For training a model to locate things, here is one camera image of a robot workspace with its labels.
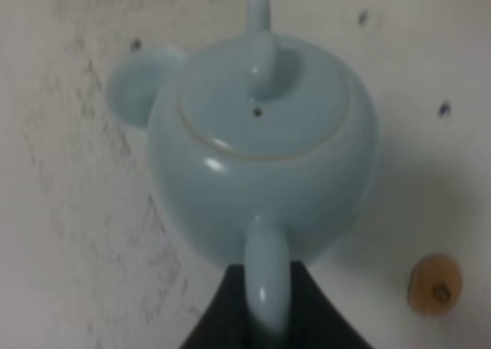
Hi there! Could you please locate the light blue teacup left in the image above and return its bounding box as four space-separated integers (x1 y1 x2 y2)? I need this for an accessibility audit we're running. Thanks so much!
105 47 187 128

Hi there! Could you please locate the light blue porcelain teapot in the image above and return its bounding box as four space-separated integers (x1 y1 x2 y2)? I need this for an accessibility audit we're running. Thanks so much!
148 0 379 342

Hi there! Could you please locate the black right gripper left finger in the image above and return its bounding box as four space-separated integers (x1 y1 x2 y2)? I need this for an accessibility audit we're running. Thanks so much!
180 265 250 349

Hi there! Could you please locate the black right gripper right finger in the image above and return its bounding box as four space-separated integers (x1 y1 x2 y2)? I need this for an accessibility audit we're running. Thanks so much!
287 262 371 349

